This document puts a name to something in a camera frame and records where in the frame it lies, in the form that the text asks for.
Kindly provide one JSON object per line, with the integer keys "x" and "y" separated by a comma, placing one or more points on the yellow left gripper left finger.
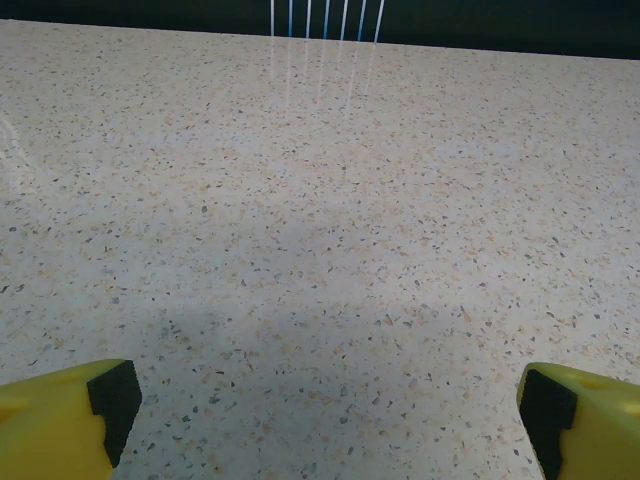
{"x": 45, "y": 430}

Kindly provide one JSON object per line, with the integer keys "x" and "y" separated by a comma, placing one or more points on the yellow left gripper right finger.
{"x": 600, "y": 435}

